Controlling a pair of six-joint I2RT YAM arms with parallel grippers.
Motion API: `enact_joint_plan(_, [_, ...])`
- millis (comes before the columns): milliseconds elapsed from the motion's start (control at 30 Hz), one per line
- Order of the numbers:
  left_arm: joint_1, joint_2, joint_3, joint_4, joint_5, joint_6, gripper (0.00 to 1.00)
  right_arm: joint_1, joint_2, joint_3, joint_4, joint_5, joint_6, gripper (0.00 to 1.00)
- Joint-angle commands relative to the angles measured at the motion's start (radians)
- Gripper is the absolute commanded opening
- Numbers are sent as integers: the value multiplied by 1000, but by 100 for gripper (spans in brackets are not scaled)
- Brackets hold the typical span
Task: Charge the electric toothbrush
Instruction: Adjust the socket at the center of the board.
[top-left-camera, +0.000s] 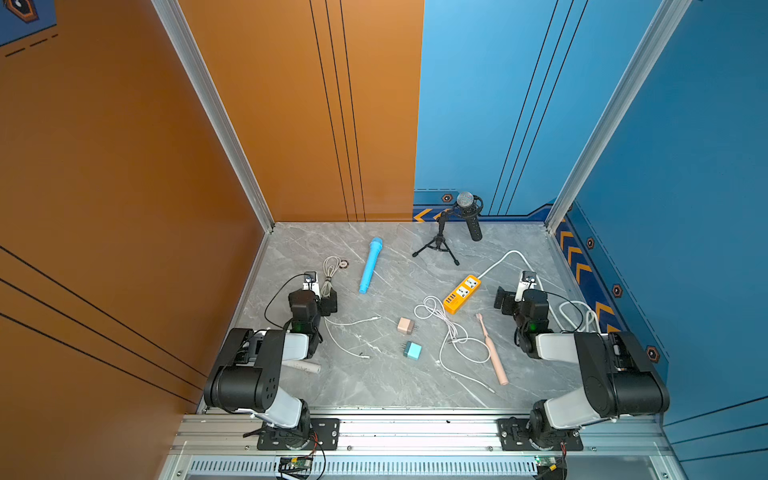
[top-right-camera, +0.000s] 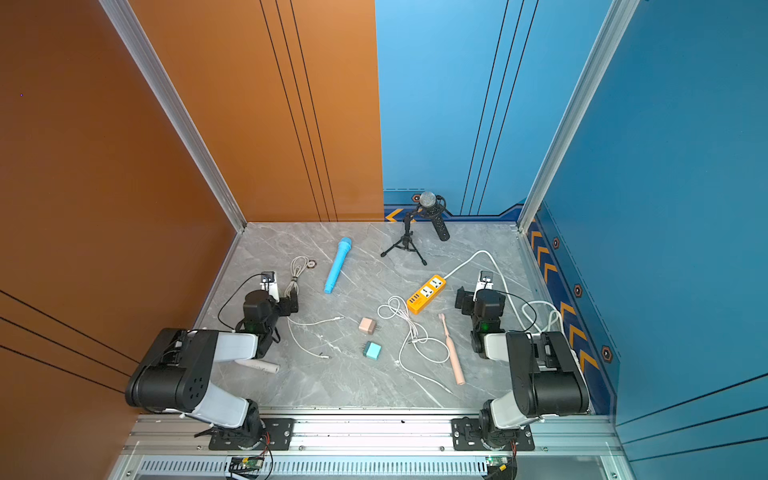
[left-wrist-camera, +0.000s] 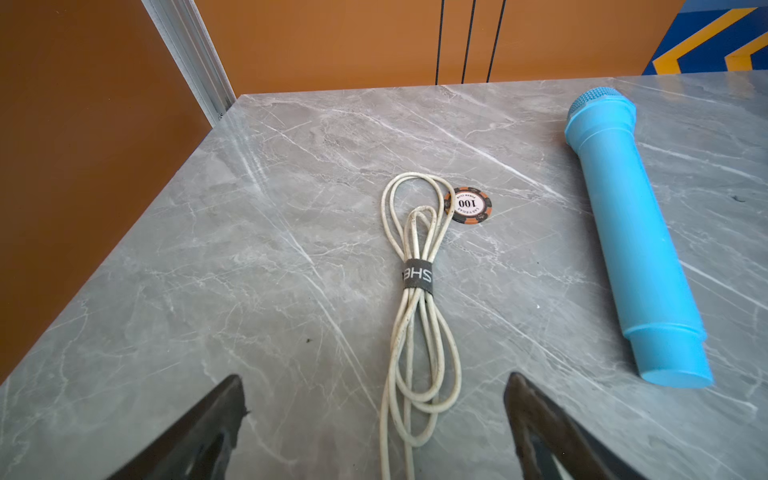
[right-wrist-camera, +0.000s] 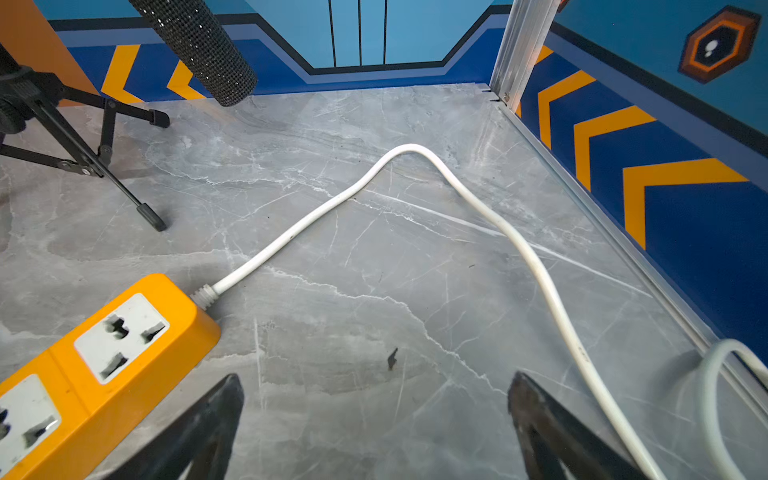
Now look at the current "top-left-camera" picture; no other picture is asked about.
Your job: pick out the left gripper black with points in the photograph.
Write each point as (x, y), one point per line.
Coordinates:
(325, 307)

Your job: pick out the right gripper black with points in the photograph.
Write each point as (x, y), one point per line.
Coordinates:
(508, 298)

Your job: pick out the pink electric toothbrush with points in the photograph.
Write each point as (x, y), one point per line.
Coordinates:
(493, 354)

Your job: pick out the orange power strip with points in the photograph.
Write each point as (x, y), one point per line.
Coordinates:
(461, 294)

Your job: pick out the teal charger cube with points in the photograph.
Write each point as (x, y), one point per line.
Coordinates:
(412, 350)

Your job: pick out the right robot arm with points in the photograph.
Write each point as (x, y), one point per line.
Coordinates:
(617, 376)

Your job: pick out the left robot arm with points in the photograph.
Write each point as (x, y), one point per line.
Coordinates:
(245, 377)

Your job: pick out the blue cylindrical device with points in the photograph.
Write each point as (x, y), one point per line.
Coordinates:
(376, 246)

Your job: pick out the pink charger cube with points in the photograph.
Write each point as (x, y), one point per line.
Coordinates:
(405, 326)

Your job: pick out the black tripod stand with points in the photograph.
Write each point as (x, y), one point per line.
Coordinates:
(439, 242)

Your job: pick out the black microphone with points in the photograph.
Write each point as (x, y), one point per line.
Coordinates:
(469, 207)

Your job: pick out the green circuit board right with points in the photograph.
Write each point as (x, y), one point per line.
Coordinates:
(552, 468)

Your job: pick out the green circuit board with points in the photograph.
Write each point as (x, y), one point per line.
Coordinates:
(552, 468)
(295, 467)

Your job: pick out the green circuit board left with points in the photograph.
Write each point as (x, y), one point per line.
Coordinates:
(295, 467)

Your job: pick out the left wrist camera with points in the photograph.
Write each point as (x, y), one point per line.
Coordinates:
(310, 282)

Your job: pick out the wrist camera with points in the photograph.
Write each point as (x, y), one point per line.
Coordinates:
(528, 280)
(310, 282)

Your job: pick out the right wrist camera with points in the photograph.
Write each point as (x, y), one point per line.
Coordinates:
(528, 280)

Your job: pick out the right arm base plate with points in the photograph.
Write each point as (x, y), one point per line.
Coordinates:
(520, 434)

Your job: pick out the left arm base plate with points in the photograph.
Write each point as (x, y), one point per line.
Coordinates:
(316, 432)

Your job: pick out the aluminium front rail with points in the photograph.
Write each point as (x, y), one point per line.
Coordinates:
(418, 444)

